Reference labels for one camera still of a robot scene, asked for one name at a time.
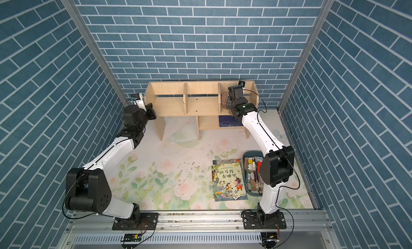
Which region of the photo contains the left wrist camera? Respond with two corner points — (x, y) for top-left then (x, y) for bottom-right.
(129, 93), (147, 111)

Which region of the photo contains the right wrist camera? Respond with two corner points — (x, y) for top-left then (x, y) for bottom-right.
(238, 81), (246, 88)

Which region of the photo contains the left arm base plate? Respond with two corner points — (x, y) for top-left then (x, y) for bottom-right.
(112, 212), (159, 231)

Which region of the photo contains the teal storage tray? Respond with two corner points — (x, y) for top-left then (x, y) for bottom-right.
(241, 150), (264, 196)

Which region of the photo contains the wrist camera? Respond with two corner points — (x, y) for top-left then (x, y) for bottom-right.
(129, 93), (147, 111)
(238, 81), (246, 88)

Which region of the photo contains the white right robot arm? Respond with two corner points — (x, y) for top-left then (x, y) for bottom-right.
(226, 85), (295, 215)

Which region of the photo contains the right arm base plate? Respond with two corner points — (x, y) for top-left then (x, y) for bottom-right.
(240, 210), (287, 230)

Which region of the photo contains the aluminium mounting rail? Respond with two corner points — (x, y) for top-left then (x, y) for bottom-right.
(65, 209), (333, 234)

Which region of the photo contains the light wooden bookshelf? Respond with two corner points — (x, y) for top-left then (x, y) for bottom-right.
(143, 80), (260, 141)

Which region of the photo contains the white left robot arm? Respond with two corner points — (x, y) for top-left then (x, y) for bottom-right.
(62, 100), (156, 221)

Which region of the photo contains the white vented cable duct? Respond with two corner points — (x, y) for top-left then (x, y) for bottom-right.
(74, 232), (262, 245)

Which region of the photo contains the dark blue book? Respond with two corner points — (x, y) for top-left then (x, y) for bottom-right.
(218, 116), (242, 127)

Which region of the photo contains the illustrated children's picture book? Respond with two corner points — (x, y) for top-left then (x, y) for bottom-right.
(211, 159), (247, 202)

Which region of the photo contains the pink striped fluffy cloth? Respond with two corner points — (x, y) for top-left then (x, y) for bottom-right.
(221, 91), (231, 115)

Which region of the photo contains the green circuit board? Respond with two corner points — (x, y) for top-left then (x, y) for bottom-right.
(121, 234), (142, 244)

